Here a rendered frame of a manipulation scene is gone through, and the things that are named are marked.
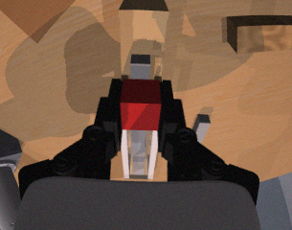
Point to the brown wooden bar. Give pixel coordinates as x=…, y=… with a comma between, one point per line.
x=259, y=33

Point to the brown clipboard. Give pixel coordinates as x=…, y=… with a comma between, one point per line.
x=34, y=17

